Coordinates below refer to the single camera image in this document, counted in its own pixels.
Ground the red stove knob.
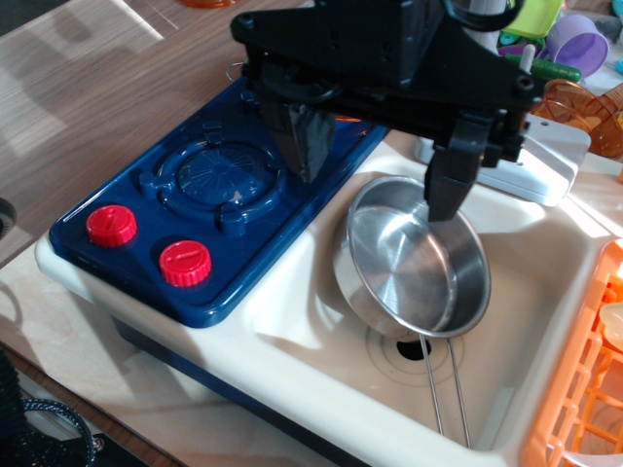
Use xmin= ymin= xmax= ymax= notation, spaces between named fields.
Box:
xmin=159 ymin=239 xmax=212 ymax=287
xmin=86 ymin=204 xmax=138 ymax=248

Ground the cream plastic item in rack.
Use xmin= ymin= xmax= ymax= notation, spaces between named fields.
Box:
xmin=600 ymin=303 xmax=623 ymax=351

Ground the orange plastic dish rack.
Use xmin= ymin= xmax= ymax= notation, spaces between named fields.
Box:
xmin=520 ymin=240 xmax=622 ymax=466

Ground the white toy faucet base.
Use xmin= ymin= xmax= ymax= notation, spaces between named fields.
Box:
xmin=413 ymin=115 xmax=590 ymax=206

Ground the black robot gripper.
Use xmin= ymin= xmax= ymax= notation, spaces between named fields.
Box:
xmin=231 ymin=1 xmax=542 ymax=222

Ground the black corrugated cable hose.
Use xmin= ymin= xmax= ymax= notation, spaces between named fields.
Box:
xmin=0 ymin=347 xmax=97 ymax=467

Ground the lime green plastic container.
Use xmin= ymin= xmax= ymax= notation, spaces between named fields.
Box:
xmin=502 ymin=0 xmax=565 ymax=39

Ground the green plastic toy vegetable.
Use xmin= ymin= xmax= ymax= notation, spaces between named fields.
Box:
xmin=503 ymin=54 xmax=583 ymax=83

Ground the red left stove knob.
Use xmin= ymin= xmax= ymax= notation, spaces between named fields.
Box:
xmin=86 ymin=204 xmax=138 ymax=248

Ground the cream toy sink unit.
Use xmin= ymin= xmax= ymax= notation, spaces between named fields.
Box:
xmin=35 ymin=132 xmax=622 ymax=466

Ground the orange transparent plastic cup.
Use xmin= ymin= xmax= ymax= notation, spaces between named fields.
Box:
xmin=532 ymin=79 xmax=622 ymax=159

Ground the blue toy stove top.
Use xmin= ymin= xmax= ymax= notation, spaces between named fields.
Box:
xmin=49 ymin=80 xmax=385 ymax=328

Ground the silver steel pan wire handle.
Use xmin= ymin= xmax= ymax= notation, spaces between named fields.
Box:
xmin=332 ymin=175 xmax=492 ymax=442

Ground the red right stove knob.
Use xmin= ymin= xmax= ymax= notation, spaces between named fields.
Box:
xmin=159 ymin=239 xmax=212 ymax=287

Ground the purple plastic cup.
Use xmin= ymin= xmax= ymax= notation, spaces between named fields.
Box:
xmin=545 ymin=15 xmax=610 ymax=78

